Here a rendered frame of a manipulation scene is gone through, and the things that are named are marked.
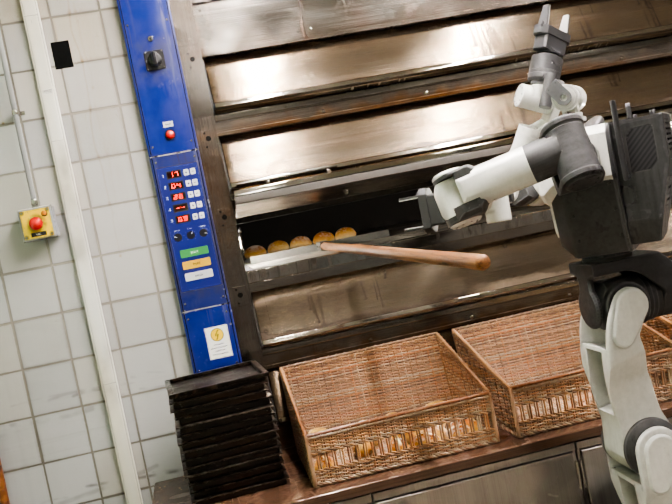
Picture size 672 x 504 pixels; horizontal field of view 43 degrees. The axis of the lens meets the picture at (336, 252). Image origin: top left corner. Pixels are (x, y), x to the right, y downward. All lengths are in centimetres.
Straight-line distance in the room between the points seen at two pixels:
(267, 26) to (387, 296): 98
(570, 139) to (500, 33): 123
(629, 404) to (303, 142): 135
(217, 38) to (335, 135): 50
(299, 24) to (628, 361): 154
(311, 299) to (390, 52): 87
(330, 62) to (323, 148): 29
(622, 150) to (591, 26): 125
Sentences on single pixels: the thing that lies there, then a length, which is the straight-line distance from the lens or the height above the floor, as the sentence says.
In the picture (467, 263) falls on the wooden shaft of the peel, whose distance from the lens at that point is 159.
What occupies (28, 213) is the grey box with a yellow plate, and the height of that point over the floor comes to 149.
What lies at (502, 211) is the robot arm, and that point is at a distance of 222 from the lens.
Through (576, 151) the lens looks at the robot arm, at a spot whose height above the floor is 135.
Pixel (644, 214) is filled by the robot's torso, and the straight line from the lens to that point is 207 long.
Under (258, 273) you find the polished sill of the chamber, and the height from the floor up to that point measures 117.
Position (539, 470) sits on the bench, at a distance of 256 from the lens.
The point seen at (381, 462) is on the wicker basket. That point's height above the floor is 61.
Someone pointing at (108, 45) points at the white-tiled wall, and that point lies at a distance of 290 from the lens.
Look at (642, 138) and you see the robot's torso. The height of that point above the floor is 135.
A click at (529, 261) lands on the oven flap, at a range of 306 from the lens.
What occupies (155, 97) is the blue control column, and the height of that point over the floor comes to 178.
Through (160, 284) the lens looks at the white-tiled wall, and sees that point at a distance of 283.
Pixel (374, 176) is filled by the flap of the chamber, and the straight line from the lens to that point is 274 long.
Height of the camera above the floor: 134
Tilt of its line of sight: 3 degrees down
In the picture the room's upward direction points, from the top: 11 degrees counter-clockwise
